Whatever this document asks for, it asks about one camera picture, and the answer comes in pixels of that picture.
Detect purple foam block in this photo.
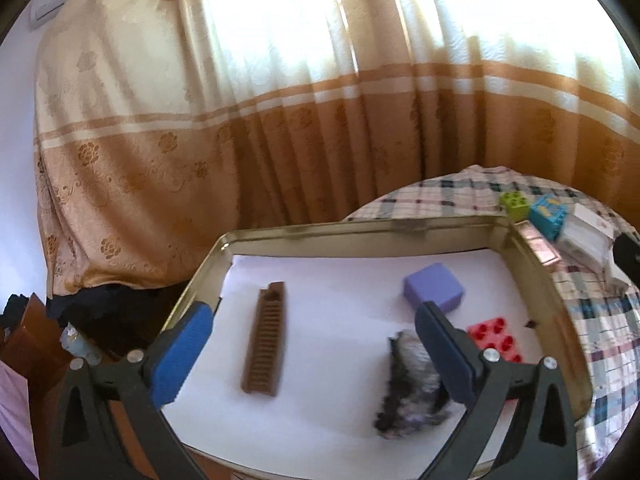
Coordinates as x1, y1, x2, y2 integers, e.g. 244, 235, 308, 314
402, 262, 465, 313

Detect red building brick plate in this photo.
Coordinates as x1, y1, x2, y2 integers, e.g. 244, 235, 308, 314
466, 316, 524, 363

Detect white paper tray liner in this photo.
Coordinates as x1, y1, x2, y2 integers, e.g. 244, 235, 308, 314
162, 248, 547, 476

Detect orange cream patterned curtain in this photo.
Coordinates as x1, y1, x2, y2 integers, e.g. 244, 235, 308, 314
35, 0, 639, 296

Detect plaid tablecloth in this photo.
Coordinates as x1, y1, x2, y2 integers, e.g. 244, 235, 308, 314
344, 164, 640, 480

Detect blue toy brick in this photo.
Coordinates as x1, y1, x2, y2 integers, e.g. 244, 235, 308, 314
528, 194, 567, 242

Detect white card box red logo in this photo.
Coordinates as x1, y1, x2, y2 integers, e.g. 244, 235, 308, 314
572, 204, 615, 240

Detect clear plastic box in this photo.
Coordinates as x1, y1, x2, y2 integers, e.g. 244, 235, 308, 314
556, 214, 613, 273

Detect copper embossed metal tin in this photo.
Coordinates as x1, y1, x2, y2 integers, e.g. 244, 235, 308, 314
515, 220, 562, 268

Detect brown plastic comb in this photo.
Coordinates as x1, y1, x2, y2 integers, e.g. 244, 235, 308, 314
241, 282, 288, 396

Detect gold metal tin tray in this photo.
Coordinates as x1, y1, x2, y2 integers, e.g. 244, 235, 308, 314
176, 216, 593, 479

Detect small patterned bottle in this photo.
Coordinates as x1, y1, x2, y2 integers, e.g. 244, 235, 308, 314
60, 323, 103, 366

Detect green toy brick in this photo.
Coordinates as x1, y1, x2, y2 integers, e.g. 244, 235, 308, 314
499, 191, 530, 222

